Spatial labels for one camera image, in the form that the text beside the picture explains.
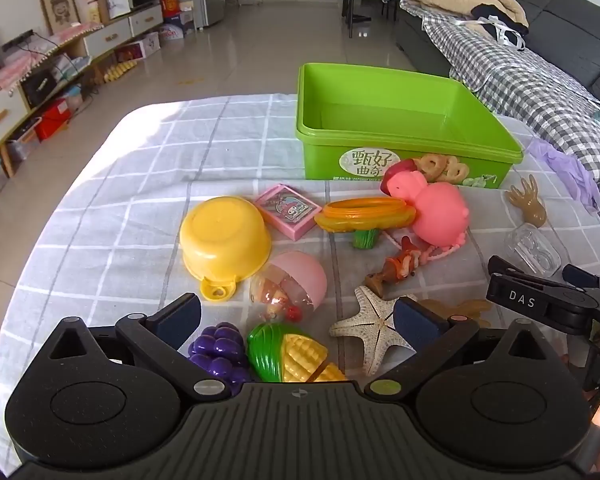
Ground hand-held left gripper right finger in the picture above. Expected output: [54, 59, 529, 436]
[363, 296, 549, 402]

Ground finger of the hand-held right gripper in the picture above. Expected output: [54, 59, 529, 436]
[488, 254, 564, 291]
[562, 263, 600, 306]

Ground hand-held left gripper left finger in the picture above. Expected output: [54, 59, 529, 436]
[49, 292, 232, 403]

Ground beige starfish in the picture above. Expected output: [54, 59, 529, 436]
[328, 285, 422, 376]

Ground purple toy grapes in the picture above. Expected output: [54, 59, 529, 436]
[187, 323, 251, 384]

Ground pink pig toy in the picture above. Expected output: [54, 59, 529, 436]
[380, 157, 472, 266]

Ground yellow plastic toy bowl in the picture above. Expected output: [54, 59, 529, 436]
[179, 196, 273, 302]

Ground yellow green toy corn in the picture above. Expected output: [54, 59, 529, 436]
[246, 322, 349, 384]

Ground pink clear capsule toy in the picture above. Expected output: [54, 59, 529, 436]
[249, 251, 328, 324]

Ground green plastic box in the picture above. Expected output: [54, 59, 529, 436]
[295, 62, 525, 190]

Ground clear plastic case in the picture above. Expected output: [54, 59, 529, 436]
[503, 223, 562, 277]

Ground orange fox figurine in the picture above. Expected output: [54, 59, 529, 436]
[363, 236, 431, 295]

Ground brown rubber hand toy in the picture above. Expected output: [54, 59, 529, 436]
[507, 175, 549, 230]

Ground purple cloth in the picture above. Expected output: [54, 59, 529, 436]
[525, 138, 600, 217]

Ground orange yellow flower toy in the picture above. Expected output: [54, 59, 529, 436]
[313, 197, 417, 251]

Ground grey checked tablecloth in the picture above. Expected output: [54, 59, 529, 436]
[0, 92, 600, 480]

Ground pink card toy box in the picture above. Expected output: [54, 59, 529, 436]
[253, 183, 324, 241]

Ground grey checked blanket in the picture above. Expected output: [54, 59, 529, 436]
[400, 0, 600, 227]

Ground red storage box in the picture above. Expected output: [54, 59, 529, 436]
[34, 99, 74, 141]

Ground black white garment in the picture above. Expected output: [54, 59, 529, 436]
[469, 4, 529, 52]

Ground dark grey sofa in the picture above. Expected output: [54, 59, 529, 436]
[396, 0, 600, 111]

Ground small clear storage bin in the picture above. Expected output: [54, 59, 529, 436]
[62, 84, 84, 111]

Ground row of yellow toy ducks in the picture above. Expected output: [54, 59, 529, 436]
[102, 58, 139, 84]

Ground black box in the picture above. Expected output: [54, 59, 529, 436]
[19, 67, 56, 109]

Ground white red cardboard box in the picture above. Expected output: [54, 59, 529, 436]
[114, 32, 161, 64]

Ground white wooden tv cabinet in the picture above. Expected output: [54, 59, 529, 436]
[0, 2, 164, 182]

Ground pink table runner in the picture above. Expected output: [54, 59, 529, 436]
[0, 22, 104, 94]

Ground framed girl picture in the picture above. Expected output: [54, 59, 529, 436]
[38, 0, 81, 36]

